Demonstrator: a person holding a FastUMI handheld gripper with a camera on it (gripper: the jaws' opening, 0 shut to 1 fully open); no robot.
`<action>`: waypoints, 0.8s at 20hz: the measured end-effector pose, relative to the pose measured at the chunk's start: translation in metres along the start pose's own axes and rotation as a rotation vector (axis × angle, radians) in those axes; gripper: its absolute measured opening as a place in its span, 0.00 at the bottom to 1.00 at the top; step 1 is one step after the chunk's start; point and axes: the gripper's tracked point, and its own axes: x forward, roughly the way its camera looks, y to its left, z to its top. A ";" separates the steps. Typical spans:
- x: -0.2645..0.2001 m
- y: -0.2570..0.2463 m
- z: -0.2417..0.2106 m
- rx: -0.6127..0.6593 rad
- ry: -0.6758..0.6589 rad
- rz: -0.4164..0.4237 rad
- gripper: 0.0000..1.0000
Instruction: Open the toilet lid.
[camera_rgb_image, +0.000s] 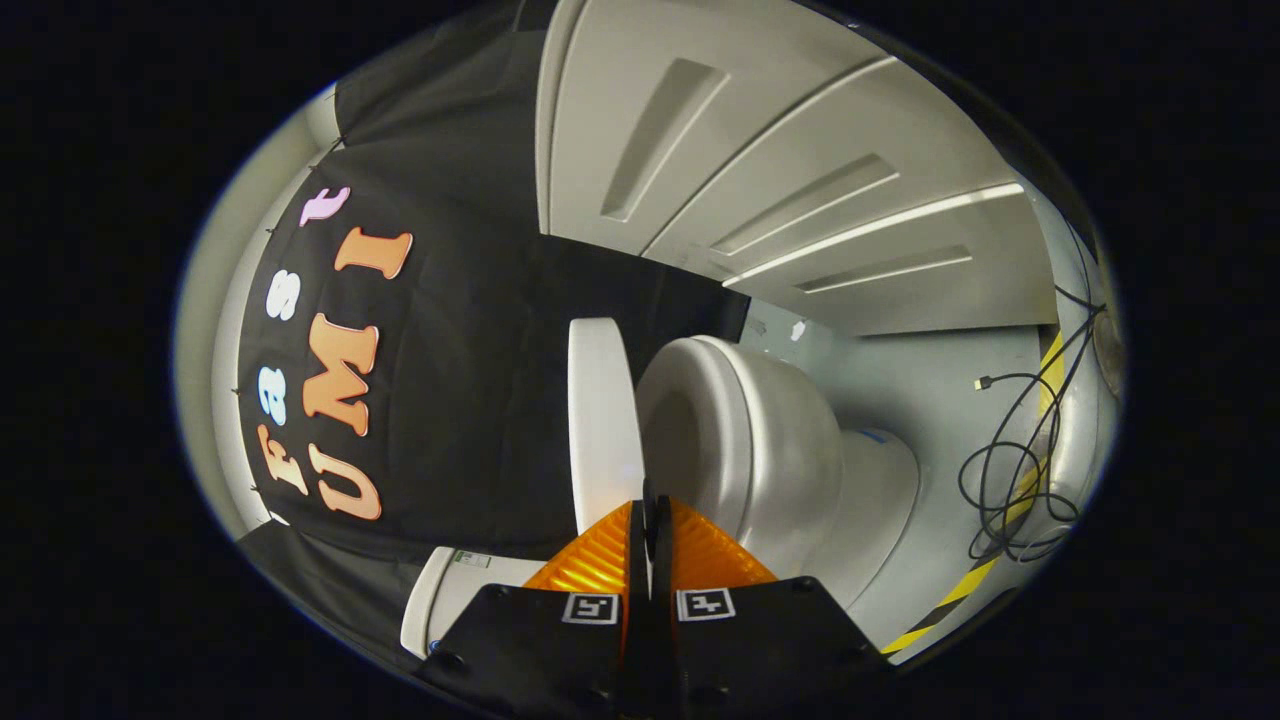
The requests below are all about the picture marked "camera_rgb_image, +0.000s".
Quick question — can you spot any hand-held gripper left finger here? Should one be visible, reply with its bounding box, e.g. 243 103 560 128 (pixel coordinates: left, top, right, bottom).
413 480 652 718

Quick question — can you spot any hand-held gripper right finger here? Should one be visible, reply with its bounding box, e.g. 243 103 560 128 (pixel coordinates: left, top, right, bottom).
651 493 893 718

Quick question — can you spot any white toilet lid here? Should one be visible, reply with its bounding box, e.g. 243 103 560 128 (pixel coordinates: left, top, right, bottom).
567 317 648 537

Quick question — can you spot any white toilet tank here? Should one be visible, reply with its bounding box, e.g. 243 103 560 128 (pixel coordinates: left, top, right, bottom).
399 545 549 661

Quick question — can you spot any white toilet bowl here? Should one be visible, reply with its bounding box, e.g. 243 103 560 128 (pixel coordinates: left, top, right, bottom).
635 334 922 613

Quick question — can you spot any black backdrop cloth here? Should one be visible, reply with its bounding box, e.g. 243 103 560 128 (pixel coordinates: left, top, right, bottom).
232 5 753 666

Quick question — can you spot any yellow black floor tape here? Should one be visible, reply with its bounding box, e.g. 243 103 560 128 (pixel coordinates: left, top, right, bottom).
878 328 1069 657

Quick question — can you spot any white drawer cabinet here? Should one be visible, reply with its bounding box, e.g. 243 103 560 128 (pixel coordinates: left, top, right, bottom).
534 0 1063 338

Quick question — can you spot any black floor cable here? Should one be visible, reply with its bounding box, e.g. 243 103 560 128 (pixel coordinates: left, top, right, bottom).
956 285 1113 565

